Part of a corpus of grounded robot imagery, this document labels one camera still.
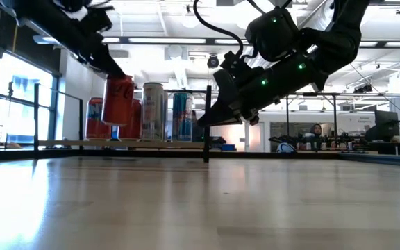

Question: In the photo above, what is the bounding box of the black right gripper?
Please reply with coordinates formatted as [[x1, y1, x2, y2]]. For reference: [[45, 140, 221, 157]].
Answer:
[[197, 57, 328, 128]]

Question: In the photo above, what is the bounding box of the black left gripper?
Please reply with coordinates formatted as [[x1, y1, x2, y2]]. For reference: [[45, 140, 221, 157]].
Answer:
[[66, 6, 126, 77]]

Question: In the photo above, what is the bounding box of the light blue Red Bull can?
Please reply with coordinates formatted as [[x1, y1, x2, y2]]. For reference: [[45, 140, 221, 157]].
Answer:
[[172, 92, 194, 142]]

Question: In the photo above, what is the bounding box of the red Coca-Cola Zero can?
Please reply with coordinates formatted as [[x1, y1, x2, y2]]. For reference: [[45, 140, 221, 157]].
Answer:
[[101, 74, 135, 126], [118, 99, 143, 142]]

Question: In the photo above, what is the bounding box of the red and blue Pepsi can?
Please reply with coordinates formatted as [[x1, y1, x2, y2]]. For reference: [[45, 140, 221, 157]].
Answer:
[[84, 97, 113, 141]]

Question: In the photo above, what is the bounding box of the wooden shelf board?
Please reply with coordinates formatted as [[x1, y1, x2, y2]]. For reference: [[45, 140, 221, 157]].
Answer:
[[37, 139, 206, 149]]

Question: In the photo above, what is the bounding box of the round black ceiling spotlight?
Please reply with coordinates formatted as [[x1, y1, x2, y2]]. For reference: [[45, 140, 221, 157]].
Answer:
[[206, 54, 220, 69]]

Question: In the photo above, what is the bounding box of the long LED light bar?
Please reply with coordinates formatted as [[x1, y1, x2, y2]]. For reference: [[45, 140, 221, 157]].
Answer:
[[33, 34, 400, 49]]

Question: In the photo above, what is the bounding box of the person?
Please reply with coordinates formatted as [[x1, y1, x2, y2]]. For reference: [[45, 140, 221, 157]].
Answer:
[[309, 123, 323, 140]]

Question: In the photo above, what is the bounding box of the black ceiling spotlight cluster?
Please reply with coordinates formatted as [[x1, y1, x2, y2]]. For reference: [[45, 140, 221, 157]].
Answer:
[[352, 83, 374, 94]]

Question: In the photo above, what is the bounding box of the black computer monitor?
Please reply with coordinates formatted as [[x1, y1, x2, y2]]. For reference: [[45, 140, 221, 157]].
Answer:
[[374, 110, 400, 138]]

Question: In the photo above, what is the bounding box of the distant cluttered work desk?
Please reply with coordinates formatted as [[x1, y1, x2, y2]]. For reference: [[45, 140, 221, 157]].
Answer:
[[327, 137, 400, 156]]

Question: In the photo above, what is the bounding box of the thin black metal shelf rail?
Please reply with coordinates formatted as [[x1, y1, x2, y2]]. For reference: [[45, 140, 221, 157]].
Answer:
[[33, 82, 213, 163]]

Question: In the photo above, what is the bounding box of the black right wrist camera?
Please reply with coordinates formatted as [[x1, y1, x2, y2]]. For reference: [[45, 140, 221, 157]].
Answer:
[[220, 51, 256, 74]]

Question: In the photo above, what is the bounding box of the black aluminium table frame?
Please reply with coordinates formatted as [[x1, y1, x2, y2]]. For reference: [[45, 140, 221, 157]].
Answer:
[[0, 147, 400, 169]]

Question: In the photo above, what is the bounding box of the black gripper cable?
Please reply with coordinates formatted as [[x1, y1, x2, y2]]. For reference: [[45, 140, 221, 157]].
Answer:
[[192, 0, 246, 58]]

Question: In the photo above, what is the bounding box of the distant black station frame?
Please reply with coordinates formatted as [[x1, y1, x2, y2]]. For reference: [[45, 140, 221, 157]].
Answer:
[[283, 91, 400, 147]]

